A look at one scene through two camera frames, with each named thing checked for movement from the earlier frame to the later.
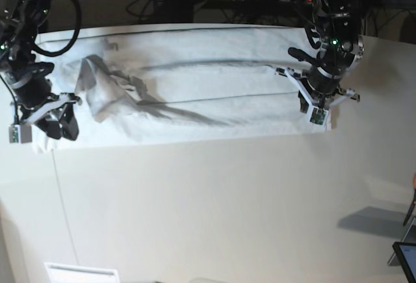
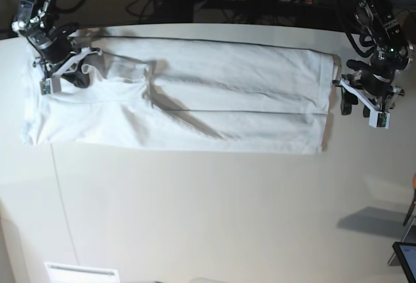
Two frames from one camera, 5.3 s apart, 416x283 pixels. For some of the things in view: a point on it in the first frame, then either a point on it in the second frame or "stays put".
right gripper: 324,79 → 377,77
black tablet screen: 405,254 stays put
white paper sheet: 69,273 stays put
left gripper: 30,88 → 53,48
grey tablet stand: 410,237 stays put
